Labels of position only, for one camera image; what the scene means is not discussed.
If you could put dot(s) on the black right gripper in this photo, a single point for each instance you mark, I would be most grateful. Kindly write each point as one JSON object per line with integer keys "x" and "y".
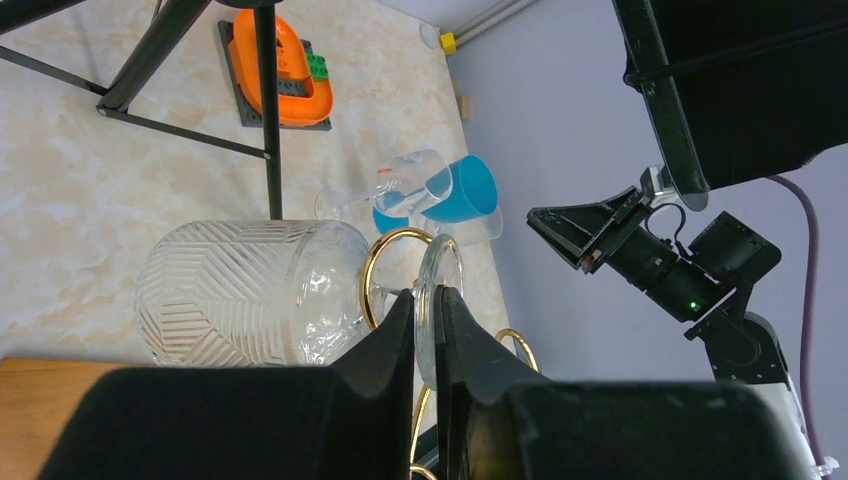
{"x": 497, "y": 418}

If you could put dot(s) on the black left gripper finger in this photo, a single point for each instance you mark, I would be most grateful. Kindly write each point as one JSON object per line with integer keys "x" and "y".
{"x": 347, "y": 420}

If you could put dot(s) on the blue plastic wine glass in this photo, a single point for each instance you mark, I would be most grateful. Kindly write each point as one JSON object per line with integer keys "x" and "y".
{"x": 474, "y": 194}

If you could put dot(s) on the clear wine glass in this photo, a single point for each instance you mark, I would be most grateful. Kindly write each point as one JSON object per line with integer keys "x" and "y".
{"x": 257, "y": 293}
{"x": 402, "y": 187}
{"x": 470, "y": 232}

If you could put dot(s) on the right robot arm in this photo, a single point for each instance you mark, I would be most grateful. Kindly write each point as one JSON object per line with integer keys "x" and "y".
{"x": 708, "y": 284}

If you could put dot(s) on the yellow corner clamp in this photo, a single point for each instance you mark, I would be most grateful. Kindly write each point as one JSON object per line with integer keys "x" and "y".
{"x": 448, "y": 43}

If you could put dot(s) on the orange tape dispenser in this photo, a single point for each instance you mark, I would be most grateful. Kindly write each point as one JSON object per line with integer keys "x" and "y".
{"x": 305, "y": 95}

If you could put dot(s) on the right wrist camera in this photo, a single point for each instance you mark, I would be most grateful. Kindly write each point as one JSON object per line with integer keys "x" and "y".
{"x": 657, "y": 186}

